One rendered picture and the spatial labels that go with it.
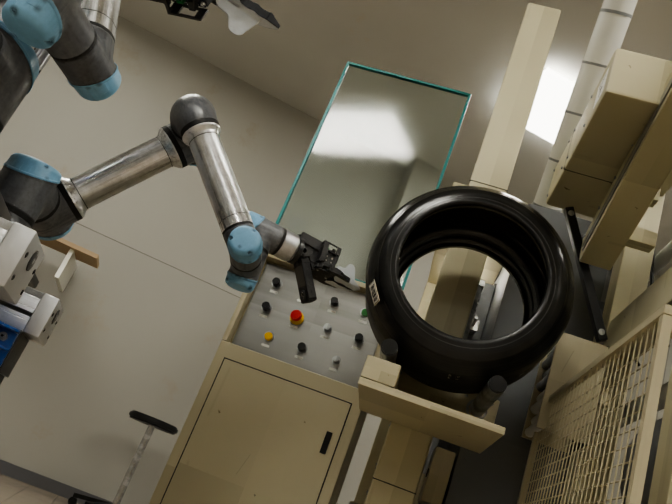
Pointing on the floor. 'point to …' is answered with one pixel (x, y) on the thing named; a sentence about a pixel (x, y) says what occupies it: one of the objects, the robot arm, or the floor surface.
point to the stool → (133, 457)
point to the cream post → (457, 275)
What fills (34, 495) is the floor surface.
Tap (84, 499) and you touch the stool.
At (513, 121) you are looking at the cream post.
